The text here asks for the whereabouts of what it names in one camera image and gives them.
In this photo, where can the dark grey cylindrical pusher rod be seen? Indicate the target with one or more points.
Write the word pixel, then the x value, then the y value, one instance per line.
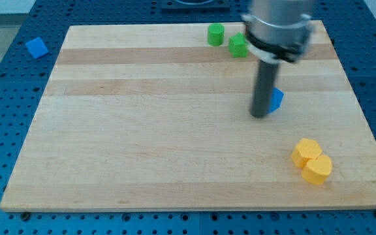
pixel 265 82

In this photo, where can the blue cube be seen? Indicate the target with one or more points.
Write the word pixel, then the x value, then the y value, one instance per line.
pixel 276 100

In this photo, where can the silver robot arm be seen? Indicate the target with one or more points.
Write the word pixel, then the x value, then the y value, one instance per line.
pixel 275 31

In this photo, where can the yellow hexagon block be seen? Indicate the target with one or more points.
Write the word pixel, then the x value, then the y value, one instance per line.
pixel 306 149

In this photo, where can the green house-shaped block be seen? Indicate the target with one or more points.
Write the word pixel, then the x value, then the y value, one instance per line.
pixel 237 45

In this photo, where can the green cylinder block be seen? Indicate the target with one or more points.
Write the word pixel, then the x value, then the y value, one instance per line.
pixel 216 32

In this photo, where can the yellow heart block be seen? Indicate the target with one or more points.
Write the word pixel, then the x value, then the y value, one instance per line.
pixel 316 171

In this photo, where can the wooden board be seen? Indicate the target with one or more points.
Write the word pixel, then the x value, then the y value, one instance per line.
pixel 142 118

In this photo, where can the blue block off board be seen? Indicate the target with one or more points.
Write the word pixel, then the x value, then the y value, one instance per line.
pixel 36 47

